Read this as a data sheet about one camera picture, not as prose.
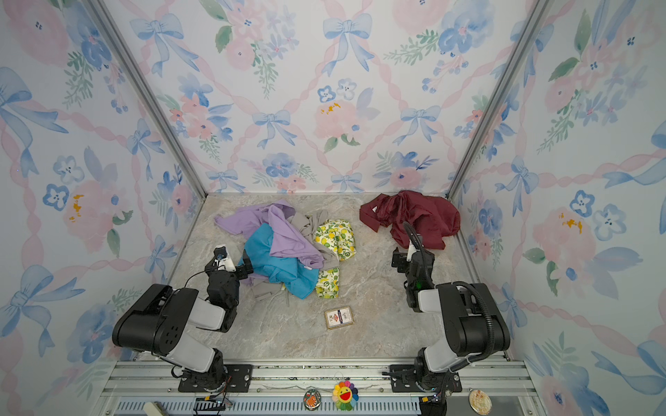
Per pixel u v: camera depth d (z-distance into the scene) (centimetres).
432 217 101
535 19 70
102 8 69
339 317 84
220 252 76
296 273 87
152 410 67
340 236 100
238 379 74
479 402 70
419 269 70
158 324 45
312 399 70
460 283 51
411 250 83
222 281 69
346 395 70
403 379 73
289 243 91
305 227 98
